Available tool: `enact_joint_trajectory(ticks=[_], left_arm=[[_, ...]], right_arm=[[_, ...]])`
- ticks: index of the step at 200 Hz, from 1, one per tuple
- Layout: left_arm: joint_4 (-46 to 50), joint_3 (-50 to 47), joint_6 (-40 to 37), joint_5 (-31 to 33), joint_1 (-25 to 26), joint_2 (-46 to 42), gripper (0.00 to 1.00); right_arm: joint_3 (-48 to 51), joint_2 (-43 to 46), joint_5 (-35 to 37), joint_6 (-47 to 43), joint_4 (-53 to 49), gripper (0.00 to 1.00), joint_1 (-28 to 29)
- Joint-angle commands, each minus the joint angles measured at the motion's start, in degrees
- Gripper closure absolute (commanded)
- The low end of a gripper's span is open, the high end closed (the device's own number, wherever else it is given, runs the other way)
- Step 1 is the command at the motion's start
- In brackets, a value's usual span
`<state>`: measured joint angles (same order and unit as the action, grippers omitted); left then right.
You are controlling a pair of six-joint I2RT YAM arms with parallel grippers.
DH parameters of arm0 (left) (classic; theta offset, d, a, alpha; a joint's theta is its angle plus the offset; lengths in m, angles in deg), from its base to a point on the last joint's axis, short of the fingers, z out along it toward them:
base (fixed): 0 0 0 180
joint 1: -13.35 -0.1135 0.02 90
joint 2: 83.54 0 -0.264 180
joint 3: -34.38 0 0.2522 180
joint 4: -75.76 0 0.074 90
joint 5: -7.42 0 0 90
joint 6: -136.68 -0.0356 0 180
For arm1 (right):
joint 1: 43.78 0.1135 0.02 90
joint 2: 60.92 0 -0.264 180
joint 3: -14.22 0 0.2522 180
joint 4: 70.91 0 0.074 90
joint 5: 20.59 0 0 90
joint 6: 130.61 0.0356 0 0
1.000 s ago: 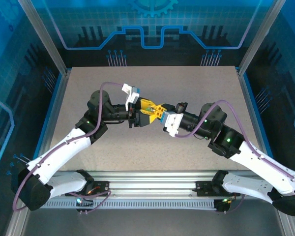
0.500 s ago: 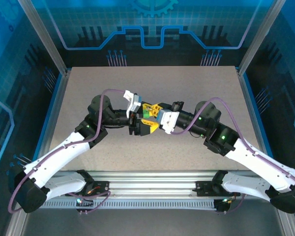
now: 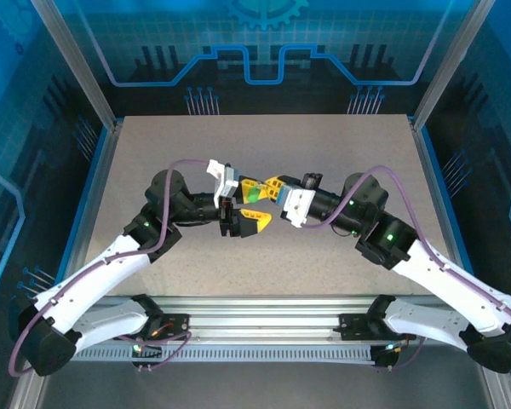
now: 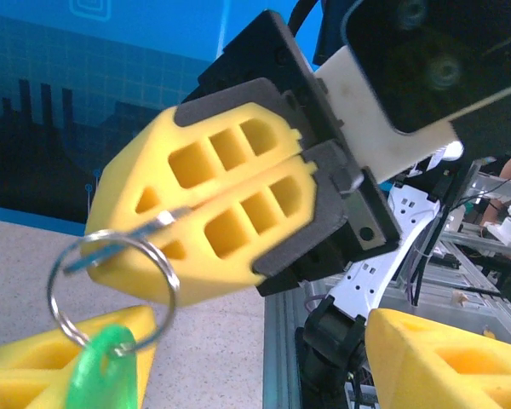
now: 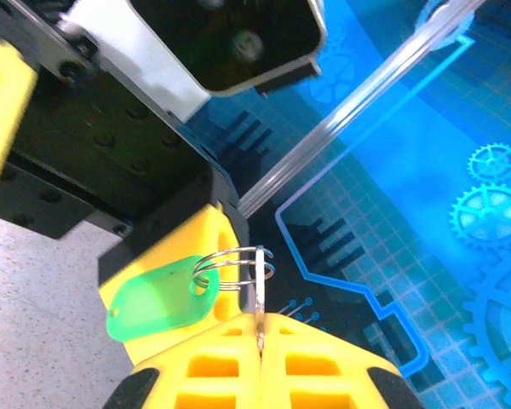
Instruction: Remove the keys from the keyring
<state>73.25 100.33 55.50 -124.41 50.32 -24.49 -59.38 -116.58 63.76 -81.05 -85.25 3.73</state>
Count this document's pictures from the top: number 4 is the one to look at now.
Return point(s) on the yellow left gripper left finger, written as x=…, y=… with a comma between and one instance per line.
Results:
x=25, y=370

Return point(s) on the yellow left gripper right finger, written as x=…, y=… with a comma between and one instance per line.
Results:
x=413, y=362

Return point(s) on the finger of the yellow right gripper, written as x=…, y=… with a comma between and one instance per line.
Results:
x=187, y=272
x=153, y=145

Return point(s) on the green key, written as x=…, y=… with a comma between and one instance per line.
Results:
x=98, y=375

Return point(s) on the silver metal keyring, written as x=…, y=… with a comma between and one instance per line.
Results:
x=52, y=298

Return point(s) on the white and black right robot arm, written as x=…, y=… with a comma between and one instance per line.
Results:
x=374, y=277

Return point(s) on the aluminium workbench frame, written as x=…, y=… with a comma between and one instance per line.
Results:
x=472, y=255

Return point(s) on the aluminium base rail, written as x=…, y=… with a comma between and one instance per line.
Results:
x=281, y=362

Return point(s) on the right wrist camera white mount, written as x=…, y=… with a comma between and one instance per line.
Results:
x=430, y=64

